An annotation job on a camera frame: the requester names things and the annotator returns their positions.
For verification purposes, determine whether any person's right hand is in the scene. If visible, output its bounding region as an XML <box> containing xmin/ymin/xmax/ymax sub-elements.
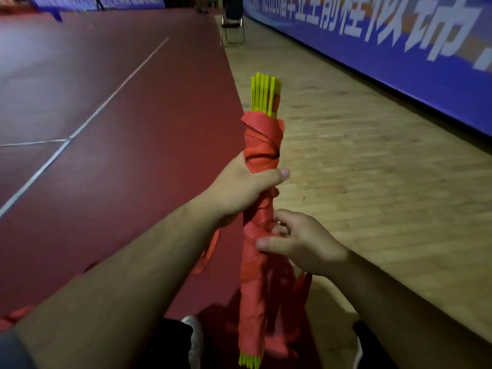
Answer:
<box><xmin>255</xmin><ymin>209</ymin><xmax>351</xmax><ymax>279</ymax></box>

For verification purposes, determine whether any person's left hand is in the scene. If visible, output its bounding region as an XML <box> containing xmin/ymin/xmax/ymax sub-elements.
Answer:
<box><xmin>199</xmin><ymin>151</ymin><xmax>291</xmax><ymax>227</ymax></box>

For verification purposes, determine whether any person's right forearm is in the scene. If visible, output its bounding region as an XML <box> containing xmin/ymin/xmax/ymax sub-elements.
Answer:
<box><xmin>330</xmin><ymin>250</ymin><xmax>492</xmax><ymax>369</ymax></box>

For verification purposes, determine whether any person's left forearm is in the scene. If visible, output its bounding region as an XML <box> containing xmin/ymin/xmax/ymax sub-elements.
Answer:
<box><xmin>13</xmin><ymin>195</ymin><xmax>223</xmax><ymax>369</ymax></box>

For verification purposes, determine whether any white right shoe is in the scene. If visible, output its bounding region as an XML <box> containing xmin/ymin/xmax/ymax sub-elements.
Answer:
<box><xmin>352</xmin><ymin>336</ymin><xmax>364</xmax><ymax>369</ymax></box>

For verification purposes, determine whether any white shoe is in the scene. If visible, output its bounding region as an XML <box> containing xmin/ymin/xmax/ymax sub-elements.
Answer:
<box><xmin>181</xmin><ymin>315</ymin><xmax>205</xmax><ymax>369</ymax></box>
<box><xmin>352</xmin><ymin>336</ymin><xmax>364</xmax><ymax>369</ymax></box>

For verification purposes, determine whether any black right trouser leg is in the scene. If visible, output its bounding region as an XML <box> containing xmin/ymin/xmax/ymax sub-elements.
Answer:
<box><xmin>353</xmin><ymin>320</ymin><xmax>397</xmax><ymax>369</ymax></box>

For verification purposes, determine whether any black trouser leg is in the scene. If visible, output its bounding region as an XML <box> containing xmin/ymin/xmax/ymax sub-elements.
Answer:
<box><xmin>353</xmin><ymin>320</ymin><xmax>397</xmax><ymax>369</ymax></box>
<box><xmin>134</xmin><ymin>318</ymin><xmax>195</xmax><ymax>369</ymax></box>

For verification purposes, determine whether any white left shoe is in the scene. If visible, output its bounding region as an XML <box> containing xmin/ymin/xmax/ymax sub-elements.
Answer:
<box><xmin>181</xmin><ymin>315</ymin><xmax>205</xmax><ymax>369</ymax></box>

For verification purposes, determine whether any black left trouser leg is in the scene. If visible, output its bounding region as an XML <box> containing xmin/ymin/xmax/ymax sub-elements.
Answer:
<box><xmin>134</xmin><ymin>318</ymin><xmax>195</xmax><ymax>369</ymax></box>

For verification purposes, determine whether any black folding chair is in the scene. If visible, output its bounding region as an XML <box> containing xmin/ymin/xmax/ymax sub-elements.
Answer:
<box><xmin>219</xmin><ymin>0</ymin><xmax>246</xmax><ymax>47</ymax></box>

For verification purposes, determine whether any blue banner with white print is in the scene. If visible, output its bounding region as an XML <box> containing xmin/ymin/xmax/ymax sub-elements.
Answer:
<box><xmin>27</xmin><ymin>0</ymin><xmax>99</xmax><ymax>13</ymax></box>
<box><xmin>99</xmin><ymin>0</ymin><xmax>166</xmax><ymax>10</ymax></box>

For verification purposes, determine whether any dark left sleeve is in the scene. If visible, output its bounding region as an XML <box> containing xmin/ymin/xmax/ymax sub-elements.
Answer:
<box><xmin>0</xmin><ymin>328</ymin><xmax>37</xmax><ymax>369</ymax></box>

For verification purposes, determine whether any low red barrier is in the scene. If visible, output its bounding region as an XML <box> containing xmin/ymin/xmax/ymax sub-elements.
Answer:
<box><xmin>0</xmin><ymin>0</ymin><xmax>39</xmax><ymax>16</ymax></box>

